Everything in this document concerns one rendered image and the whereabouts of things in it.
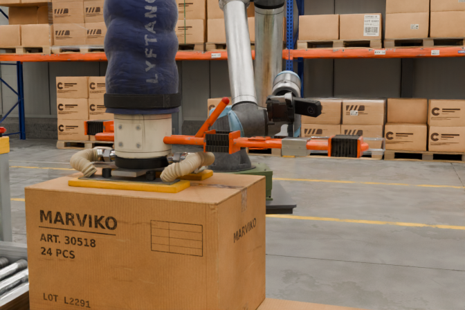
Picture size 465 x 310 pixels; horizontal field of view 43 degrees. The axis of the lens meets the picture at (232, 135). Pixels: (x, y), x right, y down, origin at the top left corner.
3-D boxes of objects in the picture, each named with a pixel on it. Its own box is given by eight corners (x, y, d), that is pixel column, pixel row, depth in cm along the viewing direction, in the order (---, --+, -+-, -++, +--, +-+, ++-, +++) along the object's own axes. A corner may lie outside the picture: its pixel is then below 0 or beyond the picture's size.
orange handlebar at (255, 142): (61, 142, 180) (60, 130, 180) (111, 132, 208) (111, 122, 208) (367, 155, 151) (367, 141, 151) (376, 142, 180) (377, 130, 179)
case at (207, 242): (29, 320, 171) (23, 187, 167) (105, 276, 208) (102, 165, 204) (219, 355, 150) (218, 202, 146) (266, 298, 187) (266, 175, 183)
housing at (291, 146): (280, 155, 158) (281, 139, 158) (286, 152, 165) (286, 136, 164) (306, 156, 156) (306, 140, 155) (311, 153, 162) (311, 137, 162)
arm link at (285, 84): (300, 107, 184) (299, 78, 180) (300, 113, 180) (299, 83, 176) (272, 108, 185) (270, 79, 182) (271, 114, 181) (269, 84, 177)
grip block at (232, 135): (202, 153, 164) (202, 132, 163) (214, 149, 173) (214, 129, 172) (230, 154, 161) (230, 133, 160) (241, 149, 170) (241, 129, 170)
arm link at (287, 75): (301, 96, 196) (302, 68, 192) (300, 110, 185) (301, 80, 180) (273, 96, 197) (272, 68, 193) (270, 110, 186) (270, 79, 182)
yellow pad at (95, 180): (67, 186, 167) (66, 169, 167) (86, 180, 177) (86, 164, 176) (176, 194, 157) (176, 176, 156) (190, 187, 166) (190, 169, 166)
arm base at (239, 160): (210, 166, 262) (209, 144, 261) (252, 165, 260) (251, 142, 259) (204, 172, 243) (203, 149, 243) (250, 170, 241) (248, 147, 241)
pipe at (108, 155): (70, 173, 169) (70, 153, 168) (114, 160, 193) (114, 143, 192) (179, 179, 158) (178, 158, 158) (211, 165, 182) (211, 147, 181)
